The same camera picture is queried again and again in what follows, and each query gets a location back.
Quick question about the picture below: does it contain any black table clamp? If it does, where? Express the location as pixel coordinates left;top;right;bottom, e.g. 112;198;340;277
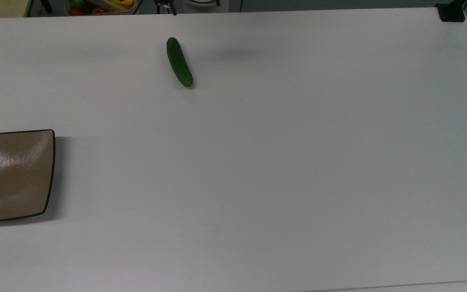
435;0;467;22

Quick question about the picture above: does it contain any green cucumber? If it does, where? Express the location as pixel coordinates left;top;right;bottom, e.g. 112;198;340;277
166;37;194;88

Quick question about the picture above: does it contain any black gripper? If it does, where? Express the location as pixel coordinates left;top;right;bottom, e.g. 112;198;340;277
154;0;178;16

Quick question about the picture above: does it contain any fruit basket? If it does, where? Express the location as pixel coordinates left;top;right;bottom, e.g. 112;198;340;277
64;0;138;16

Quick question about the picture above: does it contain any square brown ceramic plate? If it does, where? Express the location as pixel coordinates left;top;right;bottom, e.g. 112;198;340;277
0;129;56;223

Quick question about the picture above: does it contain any yellow toy fruit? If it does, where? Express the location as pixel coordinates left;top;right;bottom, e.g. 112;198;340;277
109;0;135;11

